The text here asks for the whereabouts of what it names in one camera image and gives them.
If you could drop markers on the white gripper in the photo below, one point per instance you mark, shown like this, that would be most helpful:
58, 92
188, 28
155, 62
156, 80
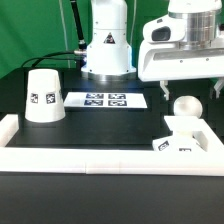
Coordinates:
185, 46

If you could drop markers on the white lamp bulb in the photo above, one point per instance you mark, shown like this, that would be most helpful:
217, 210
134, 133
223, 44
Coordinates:
187, 106

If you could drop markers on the white lamp base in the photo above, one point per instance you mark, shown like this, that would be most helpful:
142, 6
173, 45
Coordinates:
183, 135

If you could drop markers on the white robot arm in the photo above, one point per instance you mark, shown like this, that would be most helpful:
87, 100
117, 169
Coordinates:
109, 56

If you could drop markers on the white lamp shade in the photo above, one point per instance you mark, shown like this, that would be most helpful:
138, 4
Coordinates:
44, 101

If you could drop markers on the white marker sheet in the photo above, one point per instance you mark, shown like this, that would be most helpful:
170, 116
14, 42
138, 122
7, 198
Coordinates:
105, 100

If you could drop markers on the white U-shaped frame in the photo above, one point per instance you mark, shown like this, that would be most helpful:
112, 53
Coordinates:
45, 160

